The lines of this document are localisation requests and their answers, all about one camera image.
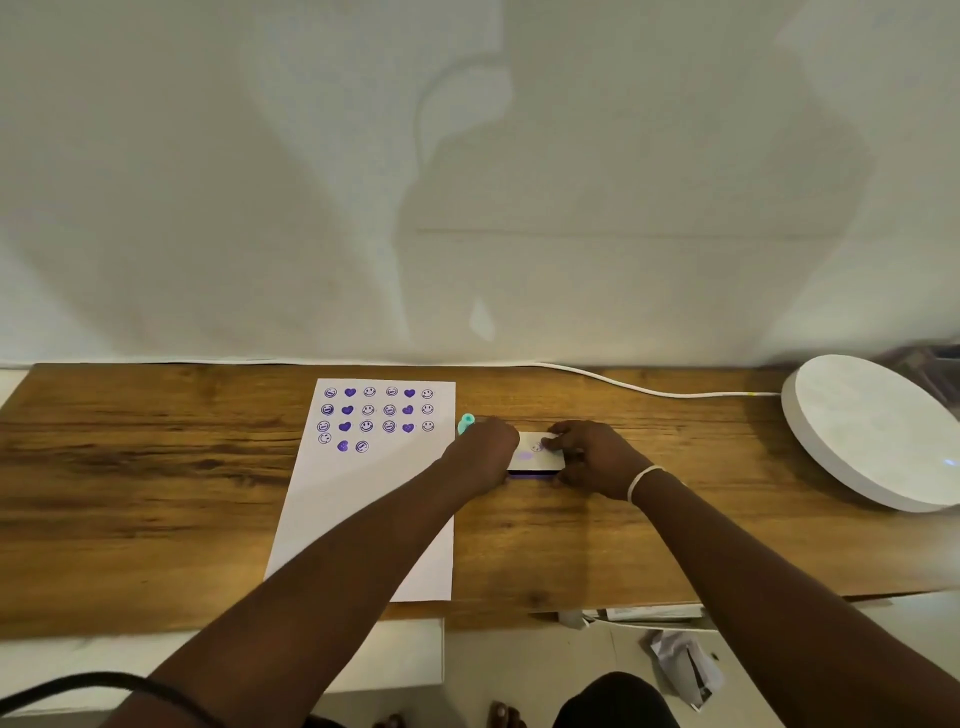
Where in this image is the crumpled white paper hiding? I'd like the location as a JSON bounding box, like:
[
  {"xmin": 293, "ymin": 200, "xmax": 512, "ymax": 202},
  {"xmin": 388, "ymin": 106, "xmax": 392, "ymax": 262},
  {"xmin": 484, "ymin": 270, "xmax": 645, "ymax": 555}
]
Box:
[{"xmin": 638, "ymin": 629, "xmax": 726, "ymax": 712}]

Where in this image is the person's left hand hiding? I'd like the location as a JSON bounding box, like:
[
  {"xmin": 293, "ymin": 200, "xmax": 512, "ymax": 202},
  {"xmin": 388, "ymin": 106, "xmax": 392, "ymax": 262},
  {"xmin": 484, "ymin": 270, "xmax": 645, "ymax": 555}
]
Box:
[{"xmin": 438, "ymin": 416, "xmax": 522, "ymax": 498}]

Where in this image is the clear plastic container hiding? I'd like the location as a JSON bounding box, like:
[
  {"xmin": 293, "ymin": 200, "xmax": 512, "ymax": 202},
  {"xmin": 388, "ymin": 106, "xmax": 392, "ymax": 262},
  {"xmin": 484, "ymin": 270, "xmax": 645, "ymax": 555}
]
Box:
[{"xmin": 873, "ymin": 343, "xmax": 960, "ymax": 421}]

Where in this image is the wooden board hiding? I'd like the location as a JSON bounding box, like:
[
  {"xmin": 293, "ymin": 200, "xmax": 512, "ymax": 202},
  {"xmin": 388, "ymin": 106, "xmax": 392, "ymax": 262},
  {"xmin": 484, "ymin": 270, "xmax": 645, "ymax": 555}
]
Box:
[{"xmin": 0, "ymin": 362, "xmax": 960, "ymax": 643}]

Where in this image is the white stamped paper sheet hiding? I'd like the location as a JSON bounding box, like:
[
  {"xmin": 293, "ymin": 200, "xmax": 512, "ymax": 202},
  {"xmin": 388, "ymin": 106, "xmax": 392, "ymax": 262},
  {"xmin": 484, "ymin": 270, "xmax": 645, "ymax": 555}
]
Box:
[{"xmin": 263, "ymin": 377, "xmax": 457, "ymax": 604}]

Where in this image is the person's left forearm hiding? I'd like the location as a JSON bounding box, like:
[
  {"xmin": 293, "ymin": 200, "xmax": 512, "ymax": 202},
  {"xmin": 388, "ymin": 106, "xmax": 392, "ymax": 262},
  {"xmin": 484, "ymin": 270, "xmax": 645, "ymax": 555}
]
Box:
[{"xmin": 101, "ymin": 461, "xmax": 470, "ymax": 728}]

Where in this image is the white ink pad lid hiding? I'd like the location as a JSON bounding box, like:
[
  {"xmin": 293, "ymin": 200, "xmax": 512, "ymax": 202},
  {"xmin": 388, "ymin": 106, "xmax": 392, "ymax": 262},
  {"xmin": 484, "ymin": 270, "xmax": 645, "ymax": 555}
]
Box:
[{"xmin": 506, "ymin": 430, "xmax": 565, "ymax": 474}]

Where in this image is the white cable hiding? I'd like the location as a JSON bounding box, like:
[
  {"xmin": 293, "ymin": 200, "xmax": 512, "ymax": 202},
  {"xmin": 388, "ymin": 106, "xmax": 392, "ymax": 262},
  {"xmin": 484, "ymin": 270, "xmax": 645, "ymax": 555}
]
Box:
[{"xmin": 0, "ymin": 358, "xmax": 785, "ymax": 400}]

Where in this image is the white wristband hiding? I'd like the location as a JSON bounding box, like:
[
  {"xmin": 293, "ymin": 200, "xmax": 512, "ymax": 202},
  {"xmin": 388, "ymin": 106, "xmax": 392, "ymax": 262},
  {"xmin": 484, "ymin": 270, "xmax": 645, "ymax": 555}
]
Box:
[{"xmin": 626, "ymin": 464, "xmax": 667, "ymax": 505}]

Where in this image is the black cable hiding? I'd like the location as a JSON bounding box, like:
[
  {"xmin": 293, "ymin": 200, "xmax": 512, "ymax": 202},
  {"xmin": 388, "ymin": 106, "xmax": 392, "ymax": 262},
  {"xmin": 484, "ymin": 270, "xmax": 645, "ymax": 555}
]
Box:
[{"xmin": 0, "ymin": 672, "xmax": 226, "ymax": 728}]

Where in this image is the person's right forearm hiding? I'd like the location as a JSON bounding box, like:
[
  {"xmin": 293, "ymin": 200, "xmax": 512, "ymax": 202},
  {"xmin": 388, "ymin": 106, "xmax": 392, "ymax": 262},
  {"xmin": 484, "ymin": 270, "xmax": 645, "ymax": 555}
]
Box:
[{"xmin": 629, "ymin": 468, "xmax": 960, "ymax": 728}]

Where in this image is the white round disc lamp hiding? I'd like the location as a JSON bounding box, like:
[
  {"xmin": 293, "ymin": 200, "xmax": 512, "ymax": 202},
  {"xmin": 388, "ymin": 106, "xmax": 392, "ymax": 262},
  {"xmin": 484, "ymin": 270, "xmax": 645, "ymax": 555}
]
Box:
[{"xmin": 780, "ymin": 353, "xmax": 960, "ymax": 514}]

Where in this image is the person's right hand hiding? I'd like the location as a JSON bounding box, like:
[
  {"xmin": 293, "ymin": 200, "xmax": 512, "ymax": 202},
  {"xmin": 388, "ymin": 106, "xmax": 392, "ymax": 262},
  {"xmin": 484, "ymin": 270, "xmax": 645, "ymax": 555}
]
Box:
[{"xmin": 539, "ymin": 419, "xmax": 655, "ymax": 502}]

